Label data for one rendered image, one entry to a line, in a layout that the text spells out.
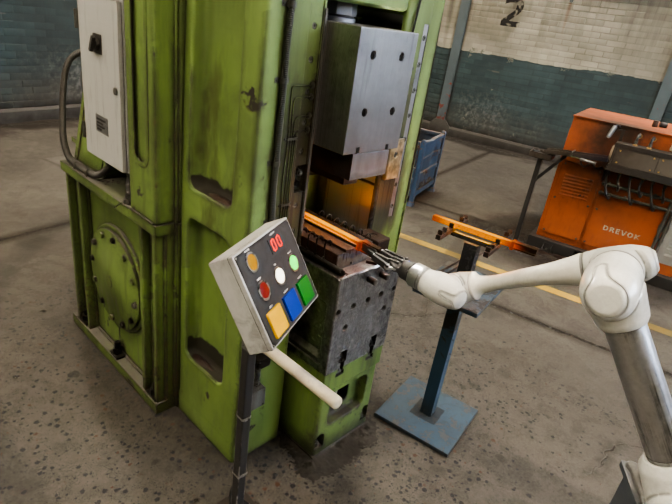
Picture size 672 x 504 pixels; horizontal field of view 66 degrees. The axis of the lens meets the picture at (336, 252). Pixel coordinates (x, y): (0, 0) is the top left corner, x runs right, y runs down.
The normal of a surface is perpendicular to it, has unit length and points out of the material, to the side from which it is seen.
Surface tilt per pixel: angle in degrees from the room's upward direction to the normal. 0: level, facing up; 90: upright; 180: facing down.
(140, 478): 0
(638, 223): 90
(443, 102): 90
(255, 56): 89
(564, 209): 90
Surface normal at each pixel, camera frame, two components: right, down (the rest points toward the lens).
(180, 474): 0.14, -0.90
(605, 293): -0.59, 0.19
